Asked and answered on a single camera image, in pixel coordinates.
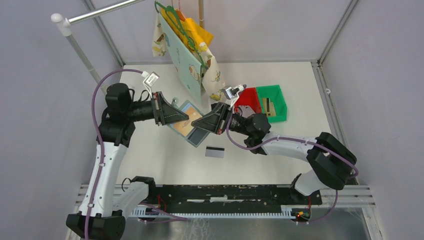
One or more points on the beige cards in green bin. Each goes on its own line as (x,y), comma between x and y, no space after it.
(269,107)

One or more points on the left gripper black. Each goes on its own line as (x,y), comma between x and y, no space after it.
(160,106)

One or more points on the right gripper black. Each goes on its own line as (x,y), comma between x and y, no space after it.
(215,122)

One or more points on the red plastic bin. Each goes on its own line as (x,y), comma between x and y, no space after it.
(249,97)

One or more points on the grey white striped card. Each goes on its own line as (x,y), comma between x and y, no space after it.
(215,152)

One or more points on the gold printed card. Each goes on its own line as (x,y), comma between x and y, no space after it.
(184,128)

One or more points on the green clothes hanger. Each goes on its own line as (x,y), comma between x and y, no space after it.
(202,59)

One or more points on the cream cartoon print garment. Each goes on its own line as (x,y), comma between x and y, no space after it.
(211,82)

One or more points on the mint cartoon print garment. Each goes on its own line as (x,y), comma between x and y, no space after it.
(187,65)

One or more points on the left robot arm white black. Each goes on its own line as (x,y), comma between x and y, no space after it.
(101,216)

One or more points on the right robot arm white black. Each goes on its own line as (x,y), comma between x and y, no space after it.
(332,163)

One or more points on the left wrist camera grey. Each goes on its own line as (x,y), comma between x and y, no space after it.
(149,79)

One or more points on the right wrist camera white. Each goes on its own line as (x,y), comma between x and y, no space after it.
(232,94)

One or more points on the yellow garment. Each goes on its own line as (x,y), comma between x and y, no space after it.
(190,33)

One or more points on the green plastic bin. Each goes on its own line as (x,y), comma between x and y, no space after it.
(275,93)

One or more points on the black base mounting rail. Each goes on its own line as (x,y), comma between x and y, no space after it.
(228,199)

